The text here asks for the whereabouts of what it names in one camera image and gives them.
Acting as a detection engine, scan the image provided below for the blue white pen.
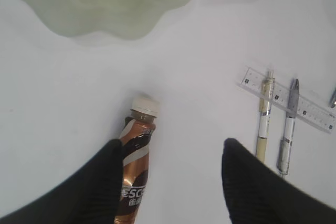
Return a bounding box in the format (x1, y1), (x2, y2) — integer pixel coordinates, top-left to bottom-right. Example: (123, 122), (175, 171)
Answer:
(329, 89), (336, 108)

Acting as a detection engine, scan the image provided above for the cream barrel pen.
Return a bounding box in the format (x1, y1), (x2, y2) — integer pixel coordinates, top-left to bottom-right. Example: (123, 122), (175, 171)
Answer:
(256, 70), (275, 163)

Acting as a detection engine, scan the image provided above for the grey white clear pen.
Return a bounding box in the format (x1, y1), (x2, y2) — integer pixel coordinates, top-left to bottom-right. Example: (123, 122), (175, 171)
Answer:
(277, 79), (299, 178)

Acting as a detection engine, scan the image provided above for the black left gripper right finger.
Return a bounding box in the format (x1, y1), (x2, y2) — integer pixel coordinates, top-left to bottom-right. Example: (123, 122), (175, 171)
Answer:
(221, 138), (335, 223)

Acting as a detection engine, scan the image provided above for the brown Nescafe coffee bottle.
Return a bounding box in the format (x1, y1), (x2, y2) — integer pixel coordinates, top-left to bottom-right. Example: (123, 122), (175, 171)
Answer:
(114, 95), (159, 223)

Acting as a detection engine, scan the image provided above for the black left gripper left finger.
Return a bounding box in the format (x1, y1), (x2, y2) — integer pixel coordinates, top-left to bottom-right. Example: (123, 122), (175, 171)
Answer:
(1, 140), (123, 223)

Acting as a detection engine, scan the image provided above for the clear plastic ruler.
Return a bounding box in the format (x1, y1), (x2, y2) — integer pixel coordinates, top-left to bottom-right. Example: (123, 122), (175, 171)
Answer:
(236, 66), (336, 134)

